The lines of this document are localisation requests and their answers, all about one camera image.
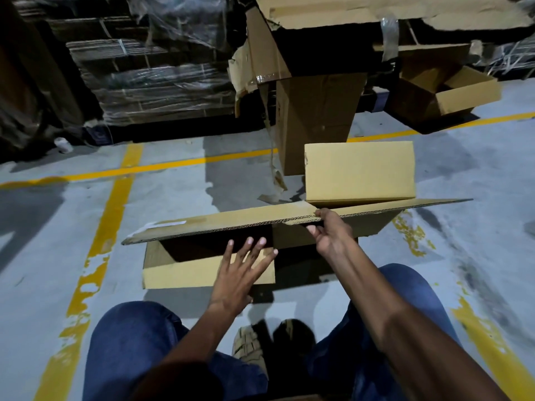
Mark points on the small bluish block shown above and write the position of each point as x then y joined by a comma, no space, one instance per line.
379,100

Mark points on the person's woven shoe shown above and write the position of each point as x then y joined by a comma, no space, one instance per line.
248,346
288,329

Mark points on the person's left hand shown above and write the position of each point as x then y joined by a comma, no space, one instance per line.
236,283

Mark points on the large yellowish taped carton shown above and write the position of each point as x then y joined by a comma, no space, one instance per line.
359,171

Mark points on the person's right forearm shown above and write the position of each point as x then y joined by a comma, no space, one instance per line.
409,329

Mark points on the pile of brown cardboard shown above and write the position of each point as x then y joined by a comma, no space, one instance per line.
334,12

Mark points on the person's blue jeans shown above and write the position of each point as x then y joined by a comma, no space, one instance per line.
125,338

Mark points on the hanging brown tape strip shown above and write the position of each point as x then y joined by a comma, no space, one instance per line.
276,179

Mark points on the brown cardboard box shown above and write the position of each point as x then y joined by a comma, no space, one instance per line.
468,91

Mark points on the upright brown cardboard sheet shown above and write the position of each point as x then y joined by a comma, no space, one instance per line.
317,121

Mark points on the person's left woven shoe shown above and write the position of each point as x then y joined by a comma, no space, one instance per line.
248,346

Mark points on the person's right woven shoe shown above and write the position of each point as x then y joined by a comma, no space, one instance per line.
288,329

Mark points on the person's right hand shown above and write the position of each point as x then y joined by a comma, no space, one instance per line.
334,238

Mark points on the person's left forearm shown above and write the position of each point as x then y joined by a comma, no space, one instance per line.
200,334

